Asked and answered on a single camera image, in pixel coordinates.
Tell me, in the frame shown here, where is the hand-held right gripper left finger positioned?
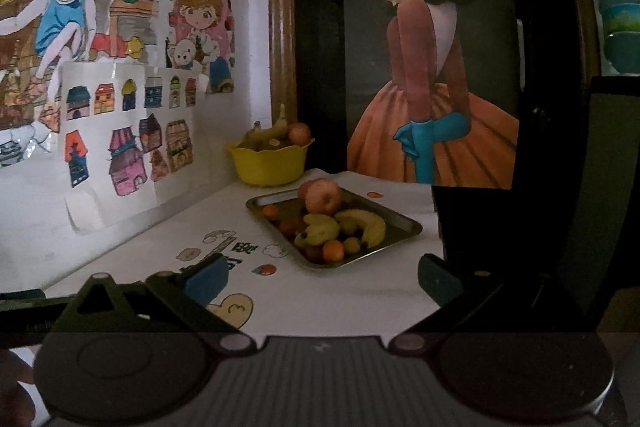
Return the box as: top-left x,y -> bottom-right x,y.
52,252 -> 258,354

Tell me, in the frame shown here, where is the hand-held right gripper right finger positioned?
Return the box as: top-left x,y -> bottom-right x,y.
390,253 -> 598,352

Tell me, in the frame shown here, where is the metal tray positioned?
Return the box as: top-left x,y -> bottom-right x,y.
246,188 -> 423,269

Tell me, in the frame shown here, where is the yellow banana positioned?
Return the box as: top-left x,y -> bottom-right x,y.
294,213 -> 341,248
334,208 -> 387,248

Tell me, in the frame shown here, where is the person's left hand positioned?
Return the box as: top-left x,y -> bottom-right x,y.
0,351 -> 34,427

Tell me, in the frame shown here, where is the dark furniture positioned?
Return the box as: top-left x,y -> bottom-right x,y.
431,76 -> 640,333

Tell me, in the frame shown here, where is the yellow bowl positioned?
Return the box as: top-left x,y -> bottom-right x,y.
223,138 -> 315,186

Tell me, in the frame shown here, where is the green-yellow banana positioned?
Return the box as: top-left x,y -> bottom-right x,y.
241,122 -> 266,151
260,103 -> 290,148

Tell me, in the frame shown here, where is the coloured houses drawing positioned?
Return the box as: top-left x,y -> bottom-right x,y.
60,59 -> 211,235

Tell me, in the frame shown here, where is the laughing boy drawing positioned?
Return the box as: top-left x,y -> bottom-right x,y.
0,0 -> 176,168

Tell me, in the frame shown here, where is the wall poster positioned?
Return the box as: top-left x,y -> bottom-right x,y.
340,0 -> 521,190

